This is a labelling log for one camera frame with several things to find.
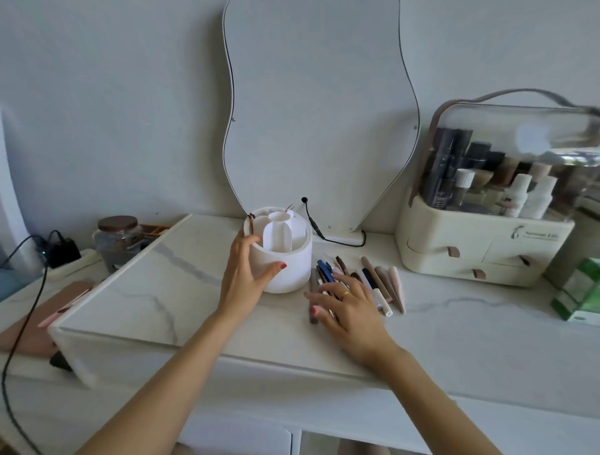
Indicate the person's right hand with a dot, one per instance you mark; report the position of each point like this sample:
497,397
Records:
356,323

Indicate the person's left hand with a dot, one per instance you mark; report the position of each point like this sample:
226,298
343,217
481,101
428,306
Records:
239,281

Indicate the person's left thumb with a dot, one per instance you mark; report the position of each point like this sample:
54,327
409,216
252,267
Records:
274,272

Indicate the person's right thumb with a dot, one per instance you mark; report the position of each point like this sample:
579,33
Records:
321,315

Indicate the person's right middle finger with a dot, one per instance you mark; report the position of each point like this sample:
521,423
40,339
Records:
331,289

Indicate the person's right little finger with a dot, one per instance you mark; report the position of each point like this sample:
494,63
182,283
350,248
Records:
362,288

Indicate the white round brush holder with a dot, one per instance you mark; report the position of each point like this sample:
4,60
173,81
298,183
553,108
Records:
286,267

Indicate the person's left forearm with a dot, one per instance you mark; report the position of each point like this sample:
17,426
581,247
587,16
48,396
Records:
164,384

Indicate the person's right forearm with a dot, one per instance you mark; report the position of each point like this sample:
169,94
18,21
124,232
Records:
431,408

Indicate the row of makeup pencils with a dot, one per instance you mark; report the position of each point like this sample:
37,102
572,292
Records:
384,286

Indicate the brown makeup brush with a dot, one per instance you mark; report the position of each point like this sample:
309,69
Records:
251,224

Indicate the cream cosmetic organizer box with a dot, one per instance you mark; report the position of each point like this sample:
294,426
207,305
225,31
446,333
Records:
468,243

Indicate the glass jar with brown lid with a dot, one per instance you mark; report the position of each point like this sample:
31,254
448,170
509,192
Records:
117,243

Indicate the group of cosmetic bottles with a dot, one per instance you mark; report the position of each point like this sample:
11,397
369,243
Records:
520,192

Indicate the white power strip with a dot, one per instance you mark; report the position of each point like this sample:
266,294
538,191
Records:
86,260

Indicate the black power adapter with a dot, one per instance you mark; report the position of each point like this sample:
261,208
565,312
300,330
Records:
63,253

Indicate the green carton box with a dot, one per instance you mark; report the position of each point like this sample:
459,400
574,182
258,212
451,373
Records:
579,290

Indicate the pink pen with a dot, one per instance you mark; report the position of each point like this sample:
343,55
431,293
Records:
51,318

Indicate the pink brown flat mat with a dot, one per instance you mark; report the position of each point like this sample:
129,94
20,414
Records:
28,328

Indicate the wavy frameless wall mirror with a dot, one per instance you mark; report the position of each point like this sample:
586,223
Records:
318,117

